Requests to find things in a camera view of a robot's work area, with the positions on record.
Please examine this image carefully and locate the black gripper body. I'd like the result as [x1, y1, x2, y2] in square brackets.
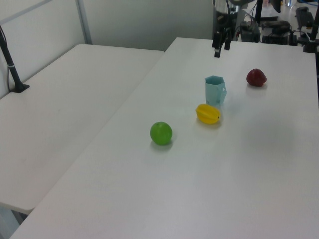
[213, 0, 240, 35]

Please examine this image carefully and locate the teal hexagonal mug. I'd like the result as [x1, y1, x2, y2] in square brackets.
[204, 75, 228, 107]

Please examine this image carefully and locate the dark red toy fruit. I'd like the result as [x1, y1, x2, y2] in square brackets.
[246, 68, 268, 87]

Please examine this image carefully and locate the black equipment box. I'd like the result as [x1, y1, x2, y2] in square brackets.
[261, 20, 292, 45]

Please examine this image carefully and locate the yellow toy starfruit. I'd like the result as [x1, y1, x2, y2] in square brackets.
[195, 104, 221, 124]

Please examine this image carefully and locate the black pole with clamp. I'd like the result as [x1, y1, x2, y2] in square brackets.
[302, 19, 319, 53]

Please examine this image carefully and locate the green toy apple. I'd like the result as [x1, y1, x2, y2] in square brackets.
[150, 121, 173, 146]

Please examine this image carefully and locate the grey aluminium partition post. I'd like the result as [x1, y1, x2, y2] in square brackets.
[75, 0, 93, 45]

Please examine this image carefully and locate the black camera pole with base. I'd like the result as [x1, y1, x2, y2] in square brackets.
[0, 24, 30, 94]

